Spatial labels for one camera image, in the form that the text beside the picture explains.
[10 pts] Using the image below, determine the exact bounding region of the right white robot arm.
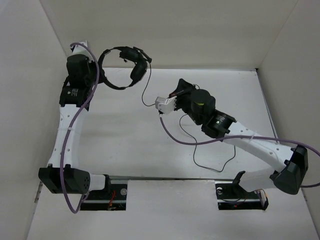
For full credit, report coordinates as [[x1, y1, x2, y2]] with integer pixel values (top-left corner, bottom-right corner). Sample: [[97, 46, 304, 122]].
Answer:
[[169, 78, 308, 197]]

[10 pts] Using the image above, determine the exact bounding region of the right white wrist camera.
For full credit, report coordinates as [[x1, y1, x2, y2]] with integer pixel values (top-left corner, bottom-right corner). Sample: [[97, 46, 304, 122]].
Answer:
[[155, 96, 177, 115]]

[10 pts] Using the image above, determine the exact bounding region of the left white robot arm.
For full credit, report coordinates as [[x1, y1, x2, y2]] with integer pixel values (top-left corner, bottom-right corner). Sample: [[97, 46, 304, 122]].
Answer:
[[38, 54, 112, 199]]

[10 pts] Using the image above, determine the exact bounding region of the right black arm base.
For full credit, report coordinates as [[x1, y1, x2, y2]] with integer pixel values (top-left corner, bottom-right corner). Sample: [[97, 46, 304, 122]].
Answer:
[[215, 171, 269, 211]]

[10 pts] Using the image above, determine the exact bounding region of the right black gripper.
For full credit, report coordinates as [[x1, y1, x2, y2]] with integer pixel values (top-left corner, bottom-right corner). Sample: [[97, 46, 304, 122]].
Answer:
[[169, 77, 203, 126]]

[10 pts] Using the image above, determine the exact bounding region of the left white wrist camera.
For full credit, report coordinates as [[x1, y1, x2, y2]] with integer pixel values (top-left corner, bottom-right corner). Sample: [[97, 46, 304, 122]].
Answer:
[[70, 40, 90, 58]]

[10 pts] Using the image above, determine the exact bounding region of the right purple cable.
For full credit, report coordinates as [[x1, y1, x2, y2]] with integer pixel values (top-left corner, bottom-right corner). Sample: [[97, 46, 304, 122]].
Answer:
[[158, 113, 320, 208]]

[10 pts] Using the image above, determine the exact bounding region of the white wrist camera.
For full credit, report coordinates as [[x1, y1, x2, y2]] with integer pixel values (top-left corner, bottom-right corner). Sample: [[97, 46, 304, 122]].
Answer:
[[155, 96, 177, 115], [70, 40, 90, 58]]

